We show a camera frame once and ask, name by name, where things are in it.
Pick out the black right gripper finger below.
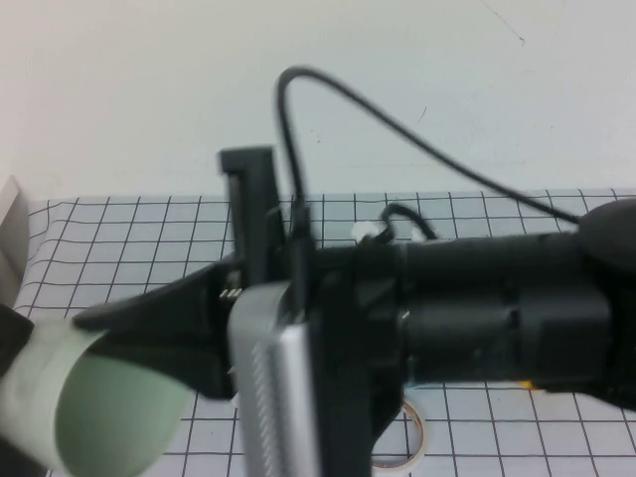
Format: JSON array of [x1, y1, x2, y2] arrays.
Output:
[[74, 265, 234, 400]]

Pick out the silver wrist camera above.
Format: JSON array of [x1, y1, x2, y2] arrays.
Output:
[[227, 283, 324, 477]]

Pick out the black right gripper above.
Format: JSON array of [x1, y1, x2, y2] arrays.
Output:
[[218, 245, 409, 477]]

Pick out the pale green plastic cup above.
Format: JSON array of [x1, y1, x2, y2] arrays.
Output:
[[0, 317, 194, 477]]

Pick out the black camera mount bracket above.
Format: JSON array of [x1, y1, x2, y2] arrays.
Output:
[[218, 145, 288, 299]]

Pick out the white black-grid tablecloth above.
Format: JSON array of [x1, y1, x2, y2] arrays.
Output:
[[0, 187, 636, 477]]

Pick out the blue cup stand white caps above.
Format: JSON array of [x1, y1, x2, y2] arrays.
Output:
[[350, 221, 426, 245]]

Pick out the short black cable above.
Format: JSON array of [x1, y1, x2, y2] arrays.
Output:
[[378, 202, 439, 245]]

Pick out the grey white box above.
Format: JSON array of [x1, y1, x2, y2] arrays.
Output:
[[0, 174, 32, 309]]

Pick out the white tape roll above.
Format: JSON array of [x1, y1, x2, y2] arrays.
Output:
[[371, 397, 428, 472]]

